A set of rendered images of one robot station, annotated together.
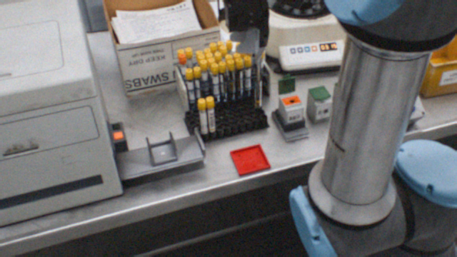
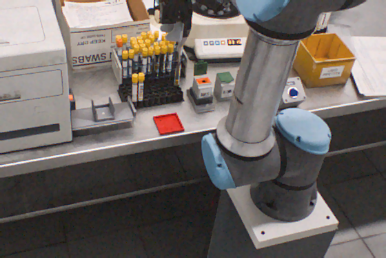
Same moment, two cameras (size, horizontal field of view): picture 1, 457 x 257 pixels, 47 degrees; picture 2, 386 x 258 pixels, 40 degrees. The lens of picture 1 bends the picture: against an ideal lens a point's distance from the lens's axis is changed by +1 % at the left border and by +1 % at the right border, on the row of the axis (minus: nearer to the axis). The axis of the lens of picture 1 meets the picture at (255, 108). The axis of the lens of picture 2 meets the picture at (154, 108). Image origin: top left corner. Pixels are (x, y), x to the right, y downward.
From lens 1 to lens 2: 0.36 m
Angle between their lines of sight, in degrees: 0
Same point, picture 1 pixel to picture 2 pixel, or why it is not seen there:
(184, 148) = (119, 110)
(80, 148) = (48, 101)
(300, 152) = (207, 121)
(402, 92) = (280, 65)
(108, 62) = not seen: hidden behind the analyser
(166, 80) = (103, 59)
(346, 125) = (245, 85)
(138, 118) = (81, 87)
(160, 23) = (99, 13)
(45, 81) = (33, 49)
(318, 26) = (227, 25)
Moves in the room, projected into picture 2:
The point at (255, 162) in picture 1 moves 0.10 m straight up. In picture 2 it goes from (173, 125) to (176, 97)
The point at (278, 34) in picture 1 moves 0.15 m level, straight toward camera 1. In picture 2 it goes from (194, 29) to (193, 58)
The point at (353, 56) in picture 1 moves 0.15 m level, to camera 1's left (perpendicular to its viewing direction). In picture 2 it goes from (252, 41) to (159, 34)
